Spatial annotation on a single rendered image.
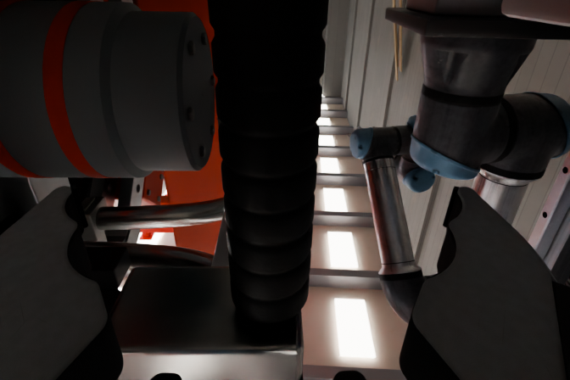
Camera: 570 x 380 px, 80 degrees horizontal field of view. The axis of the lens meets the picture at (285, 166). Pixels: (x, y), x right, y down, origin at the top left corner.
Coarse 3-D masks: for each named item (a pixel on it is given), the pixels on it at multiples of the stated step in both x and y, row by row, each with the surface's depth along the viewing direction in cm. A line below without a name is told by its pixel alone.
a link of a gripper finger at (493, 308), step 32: (448, 224) 12; (480, 224) 10; (448, 256) 9; (480, 256) 9; (512, 256) 9; (448, 288) 8; (480, 288) 8; (512, 288) 8; (544, 288) 8; (416, 320) 7; (448, 320) 7; (480, 320) 7; (512, 320) 7; (544, 320) 7; (416, 352) 7; (448, 352) 6; (480, 352) 6; (512, 352) 6; (544, 352) 6
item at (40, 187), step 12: (0, 180) 29; (12, 180) 30; (24, 180) 30; (36, 180) 30; (48, 180) 32; (60, 180) 34; (0, 192) 30; (12, 192) 30; (24, 192) 30; (36, 192) 30; (48, 192) 32; (0, 204) 31; (12, 204) 31; (24, 204) 31; (0, 216) 31; (12, 216) 31
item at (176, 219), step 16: (96, 208) 37; (112, 208) 38; (128, 208) 38; (144, 208) 38; (160, 208) 38; (176, 208) 38; (192, 208) 38; (208, 208) 38; (96, 224) 37; (112, 224) 37; (128, 224) 37; (144, 224) 37; (160, 224) 38; (176, 224) 38; (192, 224) 38; (96, 240) 37
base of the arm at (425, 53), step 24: (432, 48) 49; (456, 48) 46; (480, 48) 44; (504, 48) 44; (528, 48) 45; (432, 72) 51; (456, 72) 48; (480, 72) 46; (504, 72) 46; (432, 96) 52; (456, 96) 49; (480, 96) 49
